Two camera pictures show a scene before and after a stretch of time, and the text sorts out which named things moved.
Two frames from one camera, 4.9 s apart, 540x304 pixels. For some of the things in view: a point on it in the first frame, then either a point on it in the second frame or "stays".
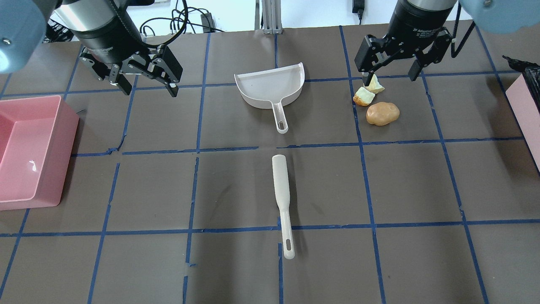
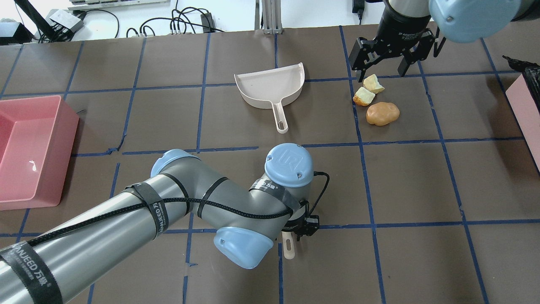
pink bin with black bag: [523, 96] stays
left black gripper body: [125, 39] -> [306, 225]
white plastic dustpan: [275, 86] stays
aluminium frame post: [271, 12] stays
